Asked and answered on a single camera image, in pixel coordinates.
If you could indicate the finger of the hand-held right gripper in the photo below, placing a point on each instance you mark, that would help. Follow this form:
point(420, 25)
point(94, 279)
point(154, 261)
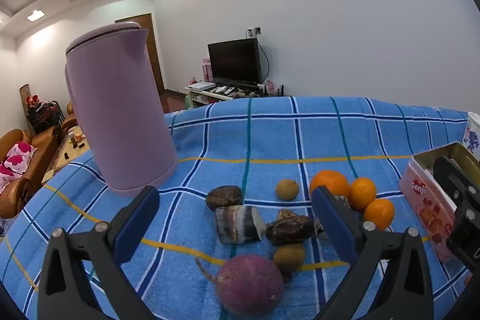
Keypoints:
point(448, 173)

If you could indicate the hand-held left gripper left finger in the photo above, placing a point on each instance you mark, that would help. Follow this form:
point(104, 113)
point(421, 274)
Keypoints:
point(138, 226)

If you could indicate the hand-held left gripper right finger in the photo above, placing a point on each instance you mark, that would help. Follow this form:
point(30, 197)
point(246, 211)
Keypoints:
point(334, 230)

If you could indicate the pink tin box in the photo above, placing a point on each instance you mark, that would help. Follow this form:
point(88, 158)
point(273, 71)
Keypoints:
point(423, 200)

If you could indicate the small orange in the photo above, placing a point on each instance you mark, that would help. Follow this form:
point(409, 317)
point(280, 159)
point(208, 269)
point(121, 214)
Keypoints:
point(379, 214)
point(363, 192)

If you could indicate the dark brown water chestnut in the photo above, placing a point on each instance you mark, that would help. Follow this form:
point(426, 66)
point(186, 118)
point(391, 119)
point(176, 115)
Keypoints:
point(287, 230)
point(224, 197)

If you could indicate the large orange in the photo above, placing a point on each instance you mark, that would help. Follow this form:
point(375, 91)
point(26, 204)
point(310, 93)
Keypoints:
point(332, 182)

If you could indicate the small brown round fruit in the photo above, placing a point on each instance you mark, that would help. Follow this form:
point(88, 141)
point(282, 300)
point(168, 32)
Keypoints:
point(288, 258)
point(287, 189)

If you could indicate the purple round turnip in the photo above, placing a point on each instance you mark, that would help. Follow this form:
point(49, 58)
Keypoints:
point(249, 286)

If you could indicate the white mug blue print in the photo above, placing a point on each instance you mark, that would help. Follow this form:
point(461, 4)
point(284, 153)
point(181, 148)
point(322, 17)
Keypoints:
point(473, 134)

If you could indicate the blue plaid blanket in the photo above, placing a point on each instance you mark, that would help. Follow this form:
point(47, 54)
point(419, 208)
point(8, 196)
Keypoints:
point(300, 140)

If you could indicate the wooden coffee table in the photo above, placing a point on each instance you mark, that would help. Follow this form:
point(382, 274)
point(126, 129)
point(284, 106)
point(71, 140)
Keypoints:
point(63, 158)

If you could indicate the lilac electric kettle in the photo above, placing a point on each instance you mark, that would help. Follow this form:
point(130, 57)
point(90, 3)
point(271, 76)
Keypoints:
point(112, 110)

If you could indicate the brown leather sofa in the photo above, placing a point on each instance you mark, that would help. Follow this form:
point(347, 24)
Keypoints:
point(41, 147)

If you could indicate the brown leather armchair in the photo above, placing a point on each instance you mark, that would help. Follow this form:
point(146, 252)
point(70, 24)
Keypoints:
point(70, 117)

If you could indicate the pink floral pillow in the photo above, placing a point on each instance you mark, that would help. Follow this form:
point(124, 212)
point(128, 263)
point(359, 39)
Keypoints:
point(5, 177)
point(20, 155)

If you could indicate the white television stand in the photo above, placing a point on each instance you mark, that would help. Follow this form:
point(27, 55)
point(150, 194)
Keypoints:
point(198, 99)

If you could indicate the dark rack with red clothes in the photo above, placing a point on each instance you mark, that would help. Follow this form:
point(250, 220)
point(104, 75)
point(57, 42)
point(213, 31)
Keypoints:
point(43, 113)

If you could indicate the black router with antennas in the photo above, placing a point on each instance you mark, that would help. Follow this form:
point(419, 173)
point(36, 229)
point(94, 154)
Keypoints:
point(275, 92)

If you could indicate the white set-top box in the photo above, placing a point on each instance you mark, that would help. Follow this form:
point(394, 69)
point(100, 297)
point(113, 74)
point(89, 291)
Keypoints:
point(200, 86)

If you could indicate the pink flower decoration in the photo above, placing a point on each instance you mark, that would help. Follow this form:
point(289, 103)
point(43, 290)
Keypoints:
point(269, 87)

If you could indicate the brown wooden door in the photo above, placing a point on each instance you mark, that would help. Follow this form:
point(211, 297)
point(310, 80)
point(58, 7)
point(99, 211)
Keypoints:
point(155, 57)

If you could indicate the pink gift box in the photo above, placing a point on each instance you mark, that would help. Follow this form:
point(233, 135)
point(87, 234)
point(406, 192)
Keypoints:
point(207, 70)

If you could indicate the black flat television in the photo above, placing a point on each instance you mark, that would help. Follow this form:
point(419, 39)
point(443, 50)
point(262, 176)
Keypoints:
point(234, 61)

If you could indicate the square ceiling light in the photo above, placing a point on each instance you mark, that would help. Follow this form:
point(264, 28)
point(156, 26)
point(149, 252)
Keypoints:
point(35, 15)

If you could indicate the wall power outlet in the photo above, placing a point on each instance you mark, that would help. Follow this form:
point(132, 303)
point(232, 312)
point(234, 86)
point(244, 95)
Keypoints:
point(253, 32)

